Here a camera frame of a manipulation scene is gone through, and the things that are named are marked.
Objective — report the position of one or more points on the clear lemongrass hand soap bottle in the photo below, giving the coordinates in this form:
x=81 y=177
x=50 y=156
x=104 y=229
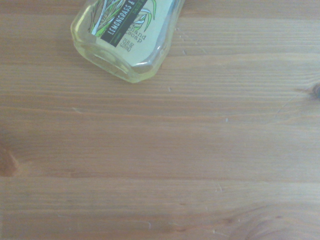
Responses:
x=125 y=37

